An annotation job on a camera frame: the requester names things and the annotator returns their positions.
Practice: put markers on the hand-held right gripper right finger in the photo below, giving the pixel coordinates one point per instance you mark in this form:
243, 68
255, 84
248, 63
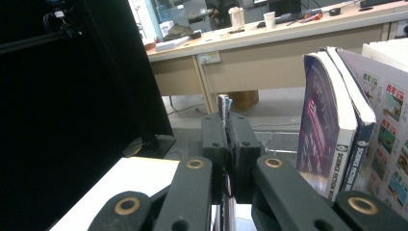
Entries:
243, 144

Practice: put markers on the small black camera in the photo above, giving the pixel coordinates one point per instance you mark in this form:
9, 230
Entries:
61, 20

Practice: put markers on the clear acrylic book stand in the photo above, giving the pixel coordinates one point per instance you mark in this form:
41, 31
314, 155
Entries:
282, 150

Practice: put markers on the black metal bar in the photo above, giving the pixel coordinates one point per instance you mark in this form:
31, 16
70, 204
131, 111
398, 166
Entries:
29, 43

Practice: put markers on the black computer mouse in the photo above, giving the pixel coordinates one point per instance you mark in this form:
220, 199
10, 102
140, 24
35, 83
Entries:
335, 12

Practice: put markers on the dark cloth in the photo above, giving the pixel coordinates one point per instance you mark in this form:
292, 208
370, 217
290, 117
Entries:
178, 32

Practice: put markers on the white wall socket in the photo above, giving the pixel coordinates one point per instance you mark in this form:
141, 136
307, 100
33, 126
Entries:
210, 57

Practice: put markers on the white paper cup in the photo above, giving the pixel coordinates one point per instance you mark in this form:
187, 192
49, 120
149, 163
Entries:
269, 20

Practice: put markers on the grey cabinet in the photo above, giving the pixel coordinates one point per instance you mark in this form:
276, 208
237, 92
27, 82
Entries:
192, 14

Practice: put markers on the black curtain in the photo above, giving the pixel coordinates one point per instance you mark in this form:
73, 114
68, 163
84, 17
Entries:
64, 112

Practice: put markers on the black stand base striped tape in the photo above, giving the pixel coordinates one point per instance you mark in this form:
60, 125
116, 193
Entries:
150, 146

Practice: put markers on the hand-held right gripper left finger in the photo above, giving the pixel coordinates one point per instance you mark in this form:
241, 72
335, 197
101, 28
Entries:
215, 138

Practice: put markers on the purple magazine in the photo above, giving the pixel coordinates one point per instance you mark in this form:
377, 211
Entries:
317, 128
362, 141

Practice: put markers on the white paper stack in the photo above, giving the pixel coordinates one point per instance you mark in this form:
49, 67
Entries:
171, 44

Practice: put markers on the black monitor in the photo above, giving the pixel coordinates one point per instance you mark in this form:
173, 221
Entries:
285, 7

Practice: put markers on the orange hand tool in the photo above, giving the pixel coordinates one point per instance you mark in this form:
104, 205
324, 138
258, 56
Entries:
311, 17

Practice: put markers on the beige wooden desk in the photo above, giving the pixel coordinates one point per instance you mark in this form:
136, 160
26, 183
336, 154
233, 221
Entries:
272, 64

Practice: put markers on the black magazine red print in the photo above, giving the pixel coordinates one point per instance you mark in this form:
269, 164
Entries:
223, 104

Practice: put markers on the brown cardboard box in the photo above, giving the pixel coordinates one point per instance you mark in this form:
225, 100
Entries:
243, 100

